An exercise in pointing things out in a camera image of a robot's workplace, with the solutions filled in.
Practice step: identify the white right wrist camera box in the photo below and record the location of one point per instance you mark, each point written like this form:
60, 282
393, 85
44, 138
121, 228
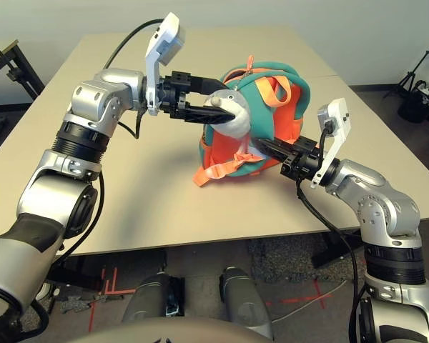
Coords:
337, 121

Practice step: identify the grey robot torso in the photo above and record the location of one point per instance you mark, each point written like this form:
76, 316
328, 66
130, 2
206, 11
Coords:
193, 330

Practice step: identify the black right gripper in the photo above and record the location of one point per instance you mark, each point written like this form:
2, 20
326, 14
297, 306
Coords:
304, 160

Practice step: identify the black table base foot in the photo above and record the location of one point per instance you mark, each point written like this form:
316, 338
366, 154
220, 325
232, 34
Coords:
325, 253
75, 275

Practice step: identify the grey robot right leg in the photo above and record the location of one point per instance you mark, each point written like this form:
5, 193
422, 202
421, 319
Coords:
243, 300

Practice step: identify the grey robot leg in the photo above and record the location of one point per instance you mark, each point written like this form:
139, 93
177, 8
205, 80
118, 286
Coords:
243, 300
150, 300

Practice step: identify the black framed side table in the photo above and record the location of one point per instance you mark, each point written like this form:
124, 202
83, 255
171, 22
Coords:
0, 48

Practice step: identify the grey robot left leg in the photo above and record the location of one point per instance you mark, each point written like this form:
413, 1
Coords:
150, 300

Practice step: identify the red floor tape lines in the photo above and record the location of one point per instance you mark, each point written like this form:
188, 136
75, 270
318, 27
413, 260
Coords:
107, 284

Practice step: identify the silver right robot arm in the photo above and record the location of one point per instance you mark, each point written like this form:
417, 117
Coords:
375, 200

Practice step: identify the black tripod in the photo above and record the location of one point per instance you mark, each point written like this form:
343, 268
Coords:
413, 71

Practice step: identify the white caster wheel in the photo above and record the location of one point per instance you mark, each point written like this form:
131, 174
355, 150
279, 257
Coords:
44, 291

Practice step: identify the black bin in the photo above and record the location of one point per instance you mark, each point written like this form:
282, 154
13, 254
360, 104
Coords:
416, 107

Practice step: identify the red floor tape cross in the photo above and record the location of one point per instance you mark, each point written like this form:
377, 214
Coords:
318, 294

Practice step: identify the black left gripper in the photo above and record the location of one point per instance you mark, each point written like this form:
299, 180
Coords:
173, 94

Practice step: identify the teal orange backpack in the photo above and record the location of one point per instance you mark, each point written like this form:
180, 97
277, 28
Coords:
286, 118

